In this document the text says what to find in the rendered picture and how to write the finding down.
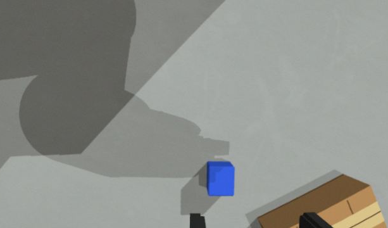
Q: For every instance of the brown cardboard box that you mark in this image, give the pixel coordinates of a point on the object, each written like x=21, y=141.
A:
x=342, y=202

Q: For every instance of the blue block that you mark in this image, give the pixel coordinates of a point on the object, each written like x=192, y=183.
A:
x=220, y=178

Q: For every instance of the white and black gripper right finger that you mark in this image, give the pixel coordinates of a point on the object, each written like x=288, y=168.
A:
x=312, y=220

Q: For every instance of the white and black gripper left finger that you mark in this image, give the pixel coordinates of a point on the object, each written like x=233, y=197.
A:
x=197, y=221

